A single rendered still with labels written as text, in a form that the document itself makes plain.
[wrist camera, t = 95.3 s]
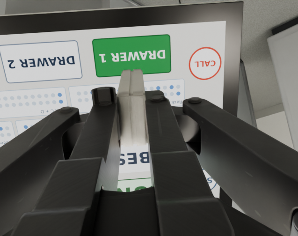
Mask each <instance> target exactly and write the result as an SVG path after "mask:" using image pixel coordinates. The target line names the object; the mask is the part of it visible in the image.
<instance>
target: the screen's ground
mask: <svg viewBox="0 0 298 236"><path fill-rule="evenodd" d="M225 23H226V21H219V22H197V23H183V24H168V25H153V26H138V27H123V28H108V29H87V30H72V31H57V32H42V33H28V34H12V35H0V44H14V43H28V42H43V41H58V40H73V39H78V42H79V48H80V57H81V64H82V71H83V77H84V79H81V80H66V81H46V82H33V83H18V84H6V80H5V76H4V72H3V68H2V64H1V60H0V89H19V88H33V87H47V86H61V85H75V84H89V83H103V82H117V81H120V78H121V77H109V78H96V76H95V69H94V58H93V51H92V43H91V38H102V37H123V36H138V35H152V34H167V33H171V52H172V73H171V74H151V75H143V79H144V80H151V79H165V78H179V77H186V99H188V98H191V97H199V98H202V99H205V100H207V101H209V102H211V103H213V104H215V105H216V106H218V107H220V108H222V109H223V86H224V60H225ZM220 44H223V70H222V80H217V81H197V82H188V48H187V47H191V46H205V45H220ZM144 177H151V173H150V163H149V155H148V143H147V144H146V145H144V146H137V144H133V146H131V147H123V145H121V155H120V165H119V175H118V179H131V178H144Z"/></svg>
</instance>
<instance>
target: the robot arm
mask: <svg viewBox="0 0 298 236"><path fill-rule="evenodd" d="M91 93H92V100H93V106H92V108H91V111H90V112H89V113H86V114H80V112H79V109H78V108H76V107H70V106H66V107H62V108H60V109H58V110H56V111H54V112H52V113H51V114H49V115H48V116H46V117H45V118H43V119H42V120H40V121H39V122H37V123H36V124H34V125H33V126H31V127H30V128H28V129H27V130H25V131H24V132H22V133H21V134H19V135H18V136H16V137H15V138H13V139H12V140H10V141H9V142H7V143H6V144H4V145H3V146H1V147H0V236H298V151H296V150H294V149H292V148H291V147H289V146H287V145H285V144H283V143H282V142H280V141H278V140H276V139H275V138H273V137H271V136H269V135H267V134H266V133H264V132H262V131H261V130H259V129H257V128H255V127H253V126H252V125H250V124H248V123H247V122H245V121H243V120H241V119H239V118H238V117H236V116H234V115H232V114H231V113H229V112H227V111H225V110H223V109H222V108H220V107H218V106H216V105H215V104H213V103H211V102H209V101H207V100H205V99H202V98H199V97H191V98H188V99H185V100H183V102H182V107H178V106H172V105H171V104H170V101H169V99H168V98H166V97H165V96H164V93H163V92H162V91H160V90H151V91H145V87H144V79H143V72H142V70H141V69H134V70H133V71H131V70H130V69H129V70H123V72H122V74H121V78H120V82H119V87H118V91H117V94H116V89H115V87H98V88H94V89H92V90H91ZM147 143H148V155H149V163H150V173H151V183H152V186H151V187H148V188H144V189H140V190H136V191H131V192H117V185H118V175H119V165H120V155H121V145H123V147H131V146H133V144H137V146H144V145H146V144H147ZM202 168H203V169H204V170H205V171H206V172H207V173H208V174H209V175H210V177H211V178H212V179H213V180H214V181H215V182H216V183H217V184H218V185H219V186H220V187H221V188H222V189H223V190H224V191H225V193H226V194H227V195H228V196H229V197H230V198H231V199H232V200H233V201H234V202H235V203H236V204H237V205H238V206H239V208H240V209H241V210H242V211H243V212H244V213H245V214H244V213H242V212H240V211H239V210H237V209H235V208H233V207H232V206H230V205H228V204H226V203H225V202H223V201H221V200H220V199H219V198H215V197H214V195H213V193H212V191H211V188H210V186H209V184H208V181H207V179H206V177H205V174H204V172H203V169H202Z"/></svg>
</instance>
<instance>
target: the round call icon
mask: <svg viewBox="0 0 298 236"><path fill-rule="evenodd" d="M187 48H188V82H197V81H217V80H222V70H223V44H220V45H205V46H191V47H187Z"/></svg>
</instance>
